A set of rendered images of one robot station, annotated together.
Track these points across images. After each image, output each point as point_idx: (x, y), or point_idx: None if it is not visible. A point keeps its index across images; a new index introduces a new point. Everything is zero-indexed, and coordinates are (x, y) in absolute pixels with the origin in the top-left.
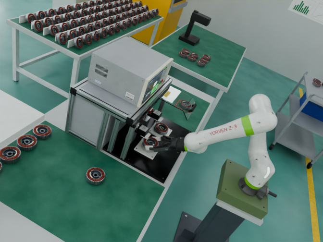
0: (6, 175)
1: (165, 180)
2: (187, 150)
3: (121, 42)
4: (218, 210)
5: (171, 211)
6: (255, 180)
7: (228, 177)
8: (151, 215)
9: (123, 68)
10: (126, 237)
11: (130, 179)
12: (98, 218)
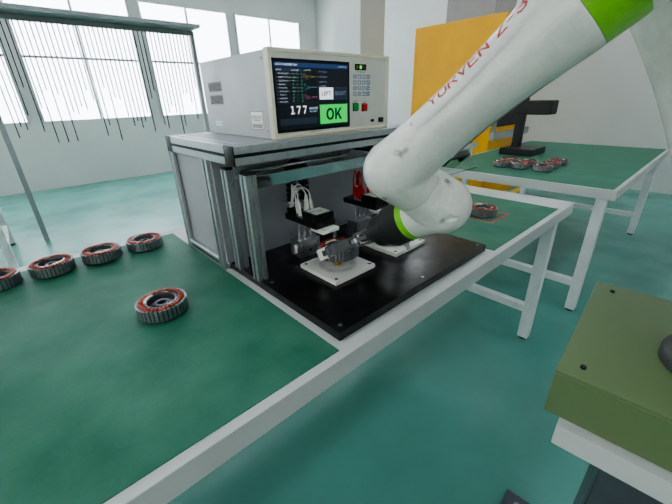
0: (10, 294)
1: (351, 334)
2: (405, 226)
3: None
4: (591, 482)
5: (472, 484)
6: None
7: (598, 330)
8: (233, 423)
9: (233, 57)
10: (73, 483)
11: (246, 321)
12: (65, 400)
